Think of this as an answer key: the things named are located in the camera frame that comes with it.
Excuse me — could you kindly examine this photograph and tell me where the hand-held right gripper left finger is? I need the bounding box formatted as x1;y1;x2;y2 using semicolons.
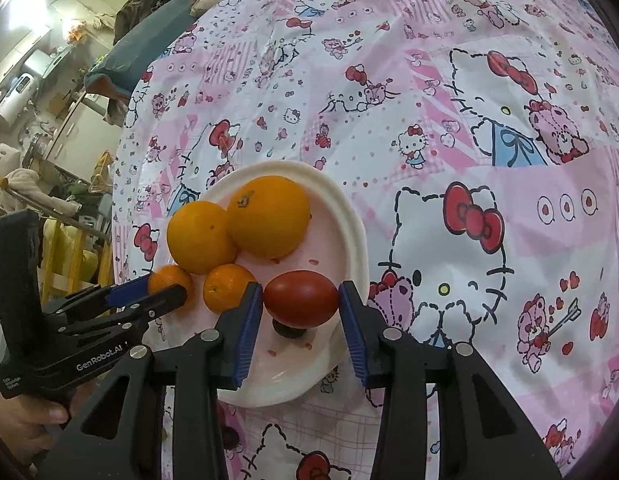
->
36;282;265;480

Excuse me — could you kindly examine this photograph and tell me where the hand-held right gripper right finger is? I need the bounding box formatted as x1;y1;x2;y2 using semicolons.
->
338;280;563;480

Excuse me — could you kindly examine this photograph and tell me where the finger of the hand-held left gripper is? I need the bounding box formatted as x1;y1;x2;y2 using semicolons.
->
46;273;153;319
58;283;188;342

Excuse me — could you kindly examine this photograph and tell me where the small mandarin orange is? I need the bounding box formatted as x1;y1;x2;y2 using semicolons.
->
166;200;238;276
148;265;195;307
203;263;259;313

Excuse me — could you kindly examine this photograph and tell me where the large red tomato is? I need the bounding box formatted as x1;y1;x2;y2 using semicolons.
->
262;270;340;327

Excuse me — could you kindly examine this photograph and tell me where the pink strawberry-print plate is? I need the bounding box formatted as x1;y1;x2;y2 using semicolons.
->
156;160;371;408

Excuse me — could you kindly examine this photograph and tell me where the large orange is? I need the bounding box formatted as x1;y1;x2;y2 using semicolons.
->
225;175;311;260

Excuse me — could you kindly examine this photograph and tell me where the person's left hand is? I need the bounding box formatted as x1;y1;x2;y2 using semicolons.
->
0;390;71;466

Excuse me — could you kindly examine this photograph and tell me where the beige plush towel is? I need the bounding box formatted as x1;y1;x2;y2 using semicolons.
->
2;166;81;217

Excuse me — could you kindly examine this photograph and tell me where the kitchen counter cabinet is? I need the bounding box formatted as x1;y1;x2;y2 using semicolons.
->
53;92;121;173

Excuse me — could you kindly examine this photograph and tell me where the pink cartoon printed blanket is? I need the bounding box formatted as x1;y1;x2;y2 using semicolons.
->
109;0;619;480

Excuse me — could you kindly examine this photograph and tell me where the white water heater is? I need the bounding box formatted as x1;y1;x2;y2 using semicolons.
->
0;72;33;129

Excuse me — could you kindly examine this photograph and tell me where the blue-grey cushion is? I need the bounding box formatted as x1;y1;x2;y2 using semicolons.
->
84;24;186;97

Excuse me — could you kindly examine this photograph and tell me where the range hood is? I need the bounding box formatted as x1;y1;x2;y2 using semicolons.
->
23;50;56;82

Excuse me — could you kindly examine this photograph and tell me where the patterned clothes pile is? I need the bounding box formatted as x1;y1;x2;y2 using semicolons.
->
114;0;202;37

